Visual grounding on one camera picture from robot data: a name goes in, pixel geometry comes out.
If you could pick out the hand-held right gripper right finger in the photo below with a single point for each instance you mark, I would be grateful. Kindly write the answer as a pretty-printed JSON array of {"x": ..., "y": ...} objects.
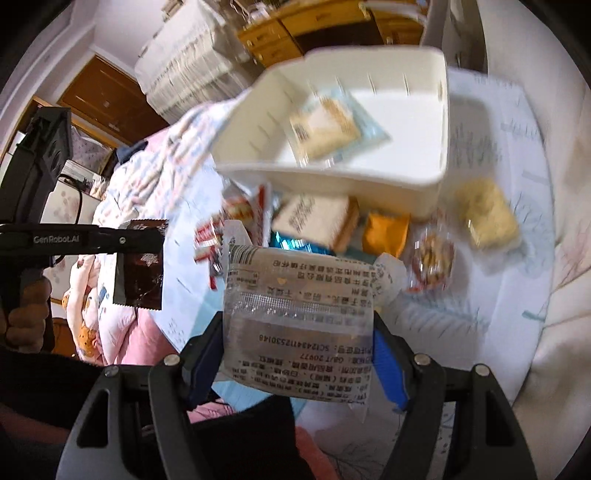
[{"x": 387, "y": 369}]

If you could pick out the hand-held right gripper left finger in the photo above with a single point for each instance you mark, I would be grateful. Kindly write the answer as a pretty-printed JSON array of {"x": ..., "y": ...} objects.
[{"x": 203, "y": 369}]

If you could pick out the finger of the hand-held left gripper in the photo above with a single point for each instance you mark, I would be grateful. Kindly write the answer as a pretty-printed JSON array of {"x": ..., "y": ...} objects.
[{"x": 124, "y": 240}]

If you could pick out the dark brown snack packet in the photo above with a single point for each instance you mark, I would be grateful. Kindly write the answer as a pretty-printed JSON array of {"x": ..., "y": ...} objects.
[{"x": 138, "y": 272}]

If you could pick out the clear white snack packet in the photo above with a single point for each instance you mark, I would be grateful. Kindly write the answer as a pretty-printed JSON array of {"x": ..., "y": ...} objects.
[{"x": 295, "y": 323}]

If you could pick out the yellow pastry packet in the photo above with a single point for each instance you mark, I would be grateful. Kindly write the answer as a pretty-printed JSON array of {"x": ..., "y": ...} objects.
[{"x": 489, "y": 212}]

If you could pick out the light blue cracker packet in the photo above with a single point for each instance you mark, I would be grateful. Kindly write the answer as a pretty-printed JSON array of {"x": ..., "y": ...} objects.
[{"x": 330, "y": 124}]

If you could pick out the white plastic bin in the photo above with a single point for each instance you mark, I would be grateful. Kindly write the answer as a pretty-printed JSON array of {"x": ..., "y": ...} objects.
[{"x": 392, "y": 124}]

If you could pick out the person's left forearm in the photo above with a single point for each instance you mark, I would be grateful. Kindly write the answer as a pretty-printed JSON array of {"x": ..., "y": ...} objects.
[{"x": 51, "y": 392}]

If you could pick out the person's left hand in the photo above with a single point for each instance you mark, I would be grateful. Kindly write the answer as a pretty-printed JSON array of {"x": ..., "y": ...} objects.
[{"x": 25, "y": 316}]

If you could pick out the floral blanket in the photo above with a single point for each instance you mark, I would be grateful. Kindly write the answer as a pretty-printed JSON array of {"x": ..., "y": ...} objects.
[{"x": 147, "y": 166}]

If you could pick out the dark cloth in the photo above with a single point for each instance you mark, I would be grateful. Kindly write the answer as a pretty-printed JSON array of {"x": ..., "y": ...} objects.
[{"x": 244, "y": 438}]

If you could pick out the red white snack packet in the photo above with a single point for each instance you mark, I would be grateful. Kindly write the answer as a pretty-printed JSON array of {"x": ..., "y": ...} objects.
[
  {"x": 207, "y": 237},
  {"x": 242, "y": 210}
]

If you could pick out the light blue printed tablecloth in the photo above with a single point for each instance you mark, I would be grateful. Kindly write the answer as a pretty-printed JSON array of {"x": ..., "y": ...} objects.
[{"x": 461, "y": 300}]

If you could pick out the brown wooden door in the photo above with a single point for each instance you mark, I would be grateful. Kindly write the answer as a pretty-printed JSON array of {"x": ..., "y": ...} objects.
[{"x": 106, "y": 101}]

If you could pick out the clear nut snack packet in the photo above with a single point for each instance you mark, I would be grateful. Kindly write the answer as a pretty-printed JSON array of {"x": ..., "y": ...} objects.
[{"x": 431, "y": 258}]

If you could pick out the orange snack packet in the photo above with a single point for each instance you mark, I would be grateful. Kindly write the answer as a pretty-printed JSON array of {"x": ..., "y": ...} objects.
[{"x": 385, "y": 233}]

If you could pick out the shiny blue snack packet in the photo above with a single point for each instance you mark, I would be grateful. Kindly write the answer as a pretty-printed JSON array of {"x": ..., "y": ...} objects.
[{"x": 288, "y": 242}]

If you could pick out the sandwich cracker packet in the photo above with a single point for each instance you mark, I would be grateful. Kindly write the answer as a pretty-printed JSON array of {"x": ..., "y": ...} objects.
[{"x": 318, "y": 221}]

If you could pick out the white pleated curtain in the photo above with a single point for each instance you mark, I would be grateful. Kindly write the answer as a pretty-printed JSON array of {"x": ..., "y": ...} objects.
[{"x": 194, "y": 60}]

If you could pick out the white bed sheet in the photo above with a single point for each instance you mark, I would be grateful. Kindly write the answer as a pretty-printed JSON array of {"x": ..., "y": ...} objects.
[{"x": 563, "y": 277}]

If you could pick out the wooden desk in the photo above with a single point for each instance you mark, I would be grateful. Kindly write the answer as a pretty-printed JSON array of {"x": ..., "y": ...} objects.
[{"x": 295, "y": 23}]

